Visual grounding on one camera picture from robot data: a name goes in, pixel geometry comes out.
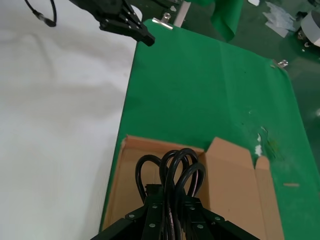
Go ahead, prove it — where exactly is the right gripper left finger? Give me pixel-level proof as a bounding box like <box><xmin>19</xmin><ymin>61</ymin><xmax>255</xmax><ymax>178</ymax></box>
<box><xmin>89</xmin><ymin>184</ymin><xmax>166</xmax><ymax>240</ymax></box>

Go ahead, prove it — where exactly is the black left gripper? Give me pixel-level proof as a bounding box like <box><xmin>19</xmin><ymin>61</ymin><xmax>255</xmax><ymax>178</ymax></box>
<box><xmin>71</xmin><ymin>0</ymin><xmax>156</xmax><ymax>47</ymax></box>

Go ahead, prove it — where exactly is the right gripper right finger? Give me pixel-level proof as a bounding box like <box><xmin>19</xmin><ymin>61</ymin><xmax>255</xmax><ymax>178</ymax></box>
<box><xmin>183</xmin><ymin>189</ymin><xmax>260</xmax><ymax>240</ymax></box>

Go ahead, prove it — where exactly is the black power cable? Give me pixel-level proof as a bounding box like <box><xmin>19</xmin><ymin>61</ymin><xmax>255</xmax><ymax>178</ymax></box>
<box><xmin>135</xmin><ymin>148</ymin><xmax>207</xmax><ymax>240</ymax></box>

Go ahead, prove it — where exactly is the cardboard box with round holes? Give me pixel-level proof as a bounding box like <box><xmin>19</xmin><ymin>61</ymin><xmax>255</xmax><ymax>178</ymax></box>
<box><xmin>101</xmin><ymin>134</ymin><xmax>286</xmax><ymax>240</ymax></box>

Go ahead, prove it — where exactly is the silver binder clip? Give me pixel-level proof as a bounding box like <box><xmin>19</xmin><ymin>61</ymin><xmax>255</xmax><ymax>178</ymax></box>
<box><xmin>271</xmin><ymin>59</ymin><xmax>289</xmax><ymax>70</ymax></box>
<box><xmin>151</xmin><ymin>13</ymin><xmax>175</xmax><ymax>31</ymax></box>

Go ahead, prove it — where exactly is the green table cloth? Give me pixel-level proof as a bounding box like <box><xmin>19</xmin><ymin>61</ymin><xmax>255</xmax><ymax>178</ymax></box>
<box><xmin>98</xmin><ymin>18</ymin><xmax>320</xmax><ymax>240</ymax></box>

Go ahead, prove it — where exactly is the green fabric piece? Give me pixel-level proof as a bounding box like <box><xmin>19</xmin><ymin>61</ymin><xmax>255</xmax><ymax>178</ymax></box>
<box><xmin>209</xmin><ymin>0</ymin><xmax>245</xmax><ymax>43</ymax></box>

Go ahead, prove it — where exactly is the white table cloth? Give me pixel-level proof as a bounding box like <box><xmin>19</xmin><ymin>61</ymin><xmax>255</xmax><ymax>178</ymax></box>
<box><xmin>0</xmin><ymin>0</ymin><xmax>144</xmax><ymax>240</ymax></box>

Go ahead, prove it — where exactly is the clear plastic wrapping litter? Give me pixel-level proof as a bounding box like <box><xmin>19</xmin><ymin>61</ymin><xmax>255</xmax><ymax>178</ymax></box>
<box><xmin>262</xmin><ymin>1</ymin><xmax>297</xmax><ymax>38</ymax></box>

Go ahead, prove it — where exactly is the white round wheeled base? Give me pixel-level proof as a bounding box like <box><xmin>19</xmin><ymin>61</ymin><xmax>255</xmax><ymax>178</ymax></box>
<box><xmin>297</xmin><ymin>9</ymin><xmax>320</xmax><ymax>48</ymax></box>

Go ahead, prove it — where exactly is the white metal post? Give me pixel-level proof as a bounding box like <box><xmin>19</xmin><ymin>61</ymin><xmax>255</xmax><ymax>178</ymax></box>
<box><xmin>173</xmin><ymin>0</ymin><xmax>192</xmax><ymax>28</ymax></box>

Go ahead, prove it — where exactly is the left arm cable with plug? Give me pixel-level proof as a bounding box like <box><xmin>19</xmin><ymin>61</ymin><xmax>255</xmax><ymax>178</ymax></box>
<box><xmin>24</xmin><ymin>0</ymin><xmax>58</xmax><ymax>28</ymax></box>

